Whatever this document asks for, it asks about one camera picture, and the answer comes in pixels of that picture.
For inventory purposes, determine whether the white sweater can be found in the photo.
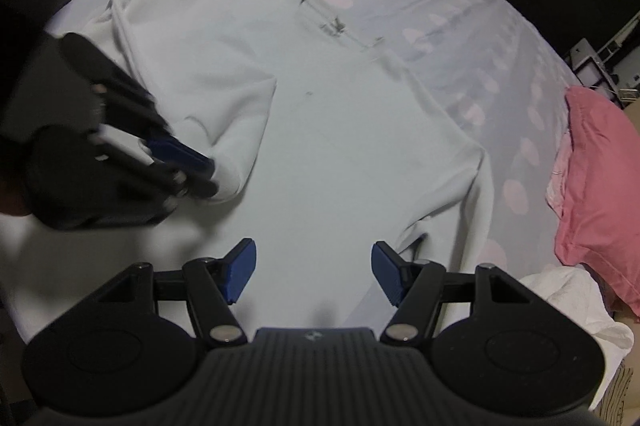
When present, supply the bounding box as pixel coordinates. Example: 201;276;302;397
0;0;501;347

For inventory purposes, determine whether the white crumpled cloth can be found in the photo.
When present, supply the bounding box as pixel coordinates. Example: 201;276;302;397
517;267;635;412

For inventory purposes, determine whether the striped fabric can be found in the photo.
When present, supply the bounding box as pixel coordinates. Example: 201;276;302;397
592;361;636;426

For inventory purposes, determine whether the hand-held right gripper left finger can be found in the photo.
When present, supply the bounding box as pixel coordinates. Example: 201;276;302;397
97;237;257;349

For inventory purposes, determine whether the pink pillow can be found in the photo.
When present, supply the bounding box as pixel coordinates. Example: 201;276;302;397
546;85;640;317

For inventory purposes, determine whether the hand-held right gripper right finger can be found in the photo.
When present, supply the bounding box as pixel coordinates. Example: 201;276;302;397
371;241;538;349

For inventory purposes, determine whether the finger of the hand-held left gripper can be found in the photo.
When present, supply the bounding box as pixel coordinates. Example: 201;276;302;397
62;33;214;179
90;128;219;200

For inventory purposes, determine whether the white shelf unit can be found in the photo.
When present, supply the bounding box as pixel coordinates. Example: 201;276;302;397
570;13;640;107

